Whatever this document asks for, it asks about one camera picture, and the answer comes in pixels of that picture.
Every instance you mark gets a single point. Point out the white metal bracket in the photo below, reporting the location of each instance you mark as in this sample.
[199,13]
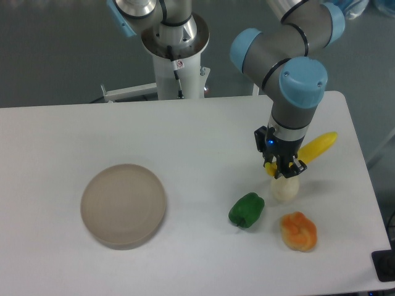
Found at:
[128,93]

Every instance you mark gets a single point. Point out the blue plastic bag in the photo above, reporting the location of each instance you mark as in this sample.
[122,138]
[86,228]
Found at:
[351,9]

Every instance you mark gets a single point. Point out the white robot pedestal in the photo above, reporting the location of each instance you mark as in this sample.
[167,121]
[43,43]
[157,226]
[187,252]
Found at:
[176,55]

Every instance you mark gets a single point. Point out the orange braided bread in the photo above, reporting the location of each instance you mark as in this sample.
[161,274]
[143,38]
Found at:
[298,232]

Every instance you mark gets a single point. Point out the black device at table edge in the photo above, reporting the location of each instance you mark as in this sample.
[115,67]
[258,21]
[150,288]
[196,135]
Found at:
[383,261]

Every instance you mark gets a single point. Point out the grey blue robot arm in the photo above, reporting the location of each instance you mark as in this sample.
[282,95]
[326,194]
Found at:
[279,64]

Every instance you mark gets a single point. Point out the white pear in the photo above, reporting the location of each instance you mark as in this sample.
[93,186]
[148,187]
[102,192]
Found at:
[285,189]

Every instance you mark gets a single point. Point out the green bell pepper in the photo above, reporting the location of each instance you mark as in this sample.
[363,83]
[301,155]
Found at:
[247,210]

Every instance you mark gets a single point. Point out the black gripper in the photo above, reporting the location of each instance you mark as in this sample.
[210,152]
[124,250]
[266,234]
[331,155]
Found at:
[279,147]

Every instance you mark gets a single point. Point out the clear plastic bag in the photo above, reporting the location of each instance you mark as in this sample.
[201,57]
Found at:
[385,6]

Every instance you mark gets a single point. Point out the yellow banana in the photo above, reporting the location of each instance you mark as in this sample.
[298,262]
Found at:
[312,150]

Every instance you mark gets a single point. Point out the beige round plate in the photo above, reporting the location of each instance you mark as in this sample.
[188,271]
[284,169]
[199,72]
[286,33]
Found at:
[123,206]

